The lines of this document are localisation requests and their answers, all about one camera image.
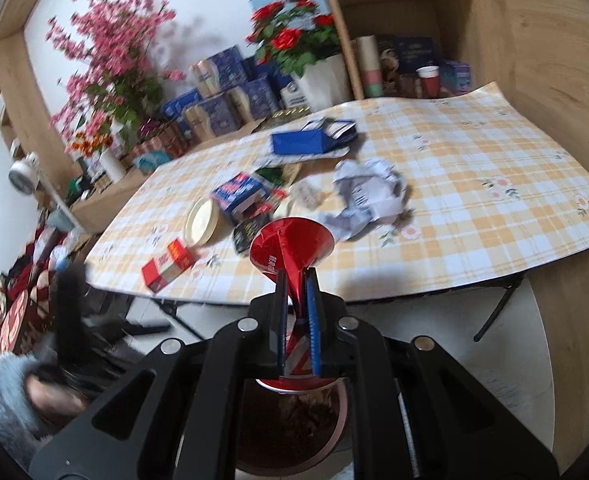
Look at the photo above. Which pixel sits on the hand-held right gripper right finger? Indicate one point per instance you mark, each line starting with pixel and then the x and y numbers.
pixel 314 310

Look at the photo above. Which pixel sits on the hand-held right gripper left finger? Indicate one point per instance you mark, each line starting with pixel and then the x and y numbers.
pixel 280 310

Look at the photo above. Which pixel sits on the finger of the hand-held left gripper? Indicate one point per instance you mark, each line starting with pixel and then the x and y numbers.
pixel 147 328

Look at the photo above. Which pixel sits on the red paper cup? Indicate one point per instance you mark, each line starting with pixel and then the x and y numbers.
pixel 428 81
pixel 294 245

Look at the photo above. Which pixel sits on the red white small box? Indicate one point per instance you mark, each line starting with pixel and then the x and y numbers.
pixel 169 265

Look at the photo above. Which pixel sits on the black snack wrapper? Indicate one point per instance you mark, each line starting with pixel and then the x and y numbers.
pixel 244 234

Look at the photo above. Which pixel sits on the brown round bin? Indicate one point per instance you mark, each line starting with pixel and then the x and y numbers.
pixel 340 420

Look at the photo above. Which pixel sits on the white round lid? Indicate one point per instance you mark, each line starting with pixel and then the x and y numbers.
pixel 200 221

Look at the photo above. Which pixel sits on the blue red small box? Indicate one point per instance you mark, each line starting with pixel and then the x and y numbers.
pixel 237 194

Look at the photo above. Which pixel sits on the white paper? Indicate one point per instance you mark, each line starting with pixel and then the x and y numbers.
pixel 369 195

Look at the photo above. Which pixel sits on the white packaging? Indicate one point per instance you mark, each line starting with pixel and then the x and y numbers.
pixel 337 152

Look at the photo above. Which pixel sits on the blue carton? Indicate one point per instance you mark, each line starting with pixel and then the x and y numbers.
pixel 297 142

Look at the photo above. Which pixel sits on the person's left hand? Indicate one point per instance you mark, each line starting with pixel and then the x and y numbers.
pixel 54 396

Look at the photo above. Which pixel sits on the red white patterned blanket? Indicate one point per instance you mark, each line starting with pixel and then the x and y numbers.
pixel 9 305

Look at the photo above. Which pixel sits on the wooden sideboard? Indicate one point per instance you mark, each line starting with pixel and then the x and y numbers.
pixel 104 205

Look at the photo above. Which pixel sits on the white fan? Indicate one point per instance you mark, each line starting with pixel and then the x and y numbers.
pixel 24 172

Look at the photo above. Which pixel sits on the white ribbed vase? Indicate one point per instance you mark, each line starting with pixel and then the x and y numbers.
pixel 112 166

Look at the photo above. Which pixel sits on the orange artificial flowers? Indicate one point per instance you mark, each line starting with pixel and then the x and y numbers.
pixel 88 142

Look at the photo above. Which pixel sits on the pack of patterned cans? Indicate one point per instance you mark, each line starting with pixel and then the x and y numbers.
pixel 159 147

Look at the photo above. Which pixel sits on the yellow plaid floral tablecloth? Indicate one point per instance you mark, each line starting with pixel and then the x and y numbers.
pixel 449 185

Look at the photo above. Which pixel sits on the tray of gold foil chocolates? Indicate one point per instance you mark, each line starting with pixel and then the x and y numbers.
pixel 287 115

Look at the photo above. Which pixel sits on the purple foil flowers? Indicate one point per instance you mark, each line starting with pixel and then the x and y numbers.
pixel 149 126

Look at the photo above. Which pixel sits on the stack of blue gift boxes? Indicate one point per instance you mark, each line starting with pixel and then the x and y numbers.
pixel 224 95

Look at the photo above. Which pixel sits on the white flower pot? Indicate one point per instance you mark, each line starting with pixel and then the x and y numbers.
pixel 324 85

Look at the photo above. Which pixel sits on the wooden side shelf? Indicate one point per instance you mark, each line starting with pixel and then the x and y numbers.
pixel 19 75

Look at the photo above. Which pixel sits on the stack of pastel cups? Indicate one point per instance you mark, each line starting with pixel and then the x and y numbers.
pixel 369 65

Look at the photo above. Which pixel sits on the pink blossom artificial plant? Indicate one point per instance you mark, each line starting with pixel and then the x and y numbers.
pixel 114 60

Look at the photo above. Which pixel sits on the dark blue picture box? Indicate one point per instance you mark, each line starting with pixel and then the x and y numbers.
pixel 409 52

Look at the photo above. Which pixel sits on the red rose plant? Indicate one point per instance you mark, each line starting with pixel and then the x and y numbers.
pixel 294 35

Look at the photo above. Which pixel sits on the light blue board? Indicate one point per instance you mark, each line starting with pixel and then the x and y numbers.
pixel 267 2

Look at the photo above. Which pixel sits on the wooden shelf unit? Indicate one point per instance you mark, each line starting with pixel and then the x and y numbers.
pixel 524 35

